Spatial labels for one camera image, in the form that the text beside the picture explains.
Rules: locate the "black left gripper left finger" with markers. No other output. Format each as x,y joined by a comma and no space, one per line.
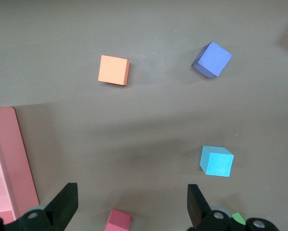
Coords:
62,207

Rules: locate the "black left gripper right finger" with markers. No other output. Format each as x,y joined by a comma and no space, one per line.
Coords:
196,209

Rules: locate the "light blue foam block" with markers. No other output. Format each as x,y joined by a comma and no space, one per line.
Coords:
218,163

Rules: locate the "green foam block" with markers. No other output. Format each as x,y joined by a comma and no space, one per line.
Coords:
238,217

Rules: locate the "red foam block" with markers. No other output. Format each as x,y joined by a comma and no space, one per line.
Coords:
118,220

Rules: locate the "pink plastic bin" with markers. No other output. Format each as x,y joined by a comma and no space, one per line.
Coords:
11,156

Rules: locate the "brown table mat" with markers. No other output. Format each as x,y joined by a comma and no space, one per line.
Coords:
143,120

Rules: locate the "orange foam block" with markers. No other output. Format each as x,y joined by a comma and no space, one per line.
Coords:
113,69

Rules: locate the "purple foam block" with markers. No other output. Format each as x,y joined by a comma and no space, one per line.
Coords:
213,59

